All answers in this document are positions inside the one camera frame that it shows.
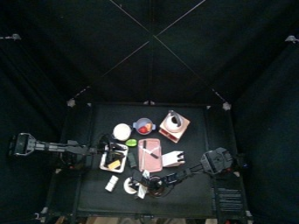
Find black frying pan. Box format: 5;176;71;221
149;176;169;198

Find small white round plate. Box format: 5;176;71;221
123;176;141;195

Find white rice sushi block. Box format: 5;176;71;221
105;174;121;193

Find white round bowl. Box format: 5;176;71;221
113;122;134;142

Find yellow egg sushi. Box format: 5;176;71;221
107;159;123;171

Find pink cutting board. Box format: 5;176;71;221
137;137;165;173

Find white rectangular tray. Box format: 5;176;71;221
99;143;130;173

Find toy knife black handle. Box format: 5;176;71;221
139;146;162;160

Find white kettle on tray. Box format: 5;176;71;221
158;109;193;144

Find white round dish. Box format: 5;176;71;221
163;115;185;134

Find dark oblong toy food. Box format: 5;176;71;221
127;151;138;169

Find grey bowl red contents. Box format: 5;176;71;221
133;117;157;136

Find black utensil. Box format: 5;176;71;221
170;110;185;127

